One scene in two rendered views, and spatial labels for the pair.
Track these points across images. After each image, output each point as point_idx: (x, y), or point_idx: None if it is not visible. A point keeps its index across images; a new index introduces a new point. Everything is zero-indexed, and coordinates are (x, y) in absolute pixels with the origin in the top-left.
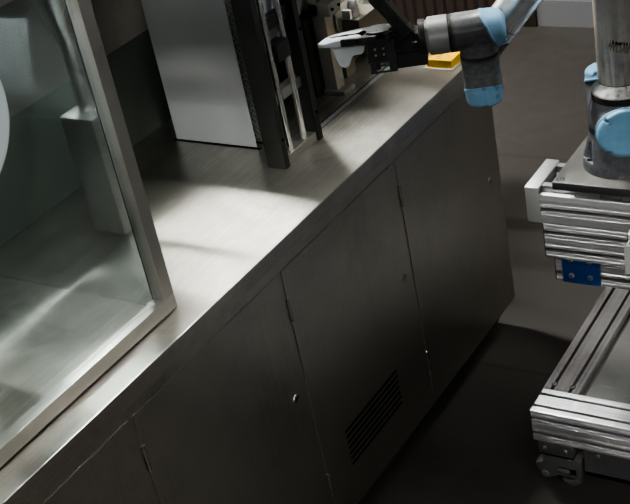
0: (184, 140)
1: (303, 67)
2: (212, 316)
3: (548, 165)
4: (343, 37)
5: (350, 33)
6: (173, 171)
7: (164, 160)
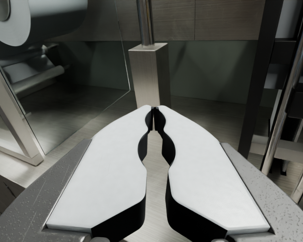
0: (270, 124)
1: None
2: (21, 189)
3: None
4: (119, 145)
5: (182, 167)
6: (220, 128)
7: (236, 121)
